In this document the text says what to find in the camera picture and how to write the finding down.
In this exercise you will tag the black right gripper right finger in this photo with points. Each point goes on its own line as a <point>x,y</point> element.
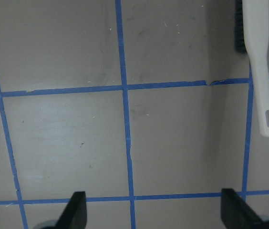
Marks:
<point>237,214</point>

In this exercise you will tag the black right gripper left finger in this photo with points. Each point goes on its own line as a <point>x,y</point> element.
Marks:
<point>74,215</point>

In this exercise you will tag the beige hand brush black bristles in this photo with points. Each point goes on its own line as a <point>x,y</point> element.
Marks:
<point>251,37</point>

